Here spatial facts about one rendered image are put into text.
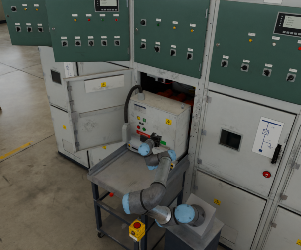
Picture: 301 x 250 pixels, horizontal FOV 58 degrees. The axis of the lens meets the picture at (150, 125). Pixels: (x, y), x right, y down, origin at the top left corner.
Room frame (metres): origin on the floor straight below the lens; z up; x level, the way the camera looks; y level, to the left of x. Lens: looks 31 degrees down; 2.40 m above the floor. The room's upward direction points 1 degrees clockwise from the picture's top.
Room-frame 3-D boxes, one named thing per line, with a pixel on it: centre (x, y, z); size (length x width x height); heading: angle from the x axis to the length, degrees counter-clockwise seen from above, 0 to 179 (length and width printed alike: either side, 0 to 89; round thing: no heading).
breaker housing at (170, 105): (2.18, -0.15, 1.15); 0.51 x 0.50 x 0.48; 145
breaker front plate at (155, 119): (1.97, 0.00, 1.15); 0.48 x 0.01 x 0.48; 55
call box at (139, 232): (1.19, 0.07, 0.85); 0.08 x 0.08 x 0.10; 55
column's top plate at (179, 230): (1.34, -0.34, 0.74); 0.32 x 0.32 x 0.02; 48
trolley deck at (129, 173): (1.85, 0.08, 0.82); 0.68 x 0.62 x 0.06; 145
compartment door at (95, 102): (2.20, 0.44, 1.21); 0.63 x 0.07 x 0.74; 118
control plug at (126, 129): (2.03, 0.21, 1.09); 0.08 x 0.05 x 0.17; 145
